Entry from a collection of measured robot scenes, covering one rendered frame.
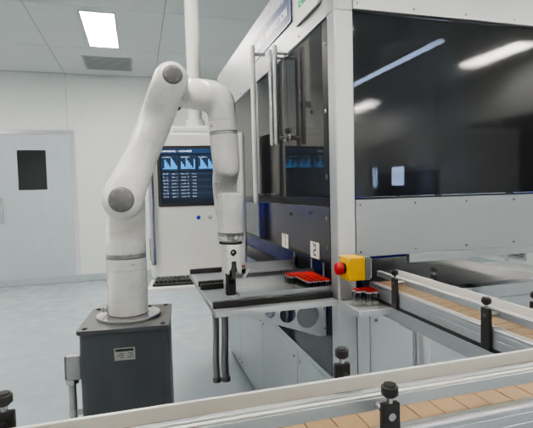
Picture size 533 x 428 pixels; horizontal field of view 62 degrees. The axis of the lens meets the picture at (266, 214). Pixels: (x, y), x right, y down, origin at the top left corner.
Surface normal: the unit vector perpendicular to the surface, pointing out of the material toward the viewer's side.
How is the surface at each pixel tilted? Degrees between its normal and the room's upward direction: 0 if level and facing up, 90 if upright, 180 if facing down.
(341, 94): 90
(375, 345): 90
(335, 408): 90
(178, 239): 90
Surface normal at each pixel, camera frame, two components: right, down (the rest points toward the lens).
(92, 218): 0.28, 0.04
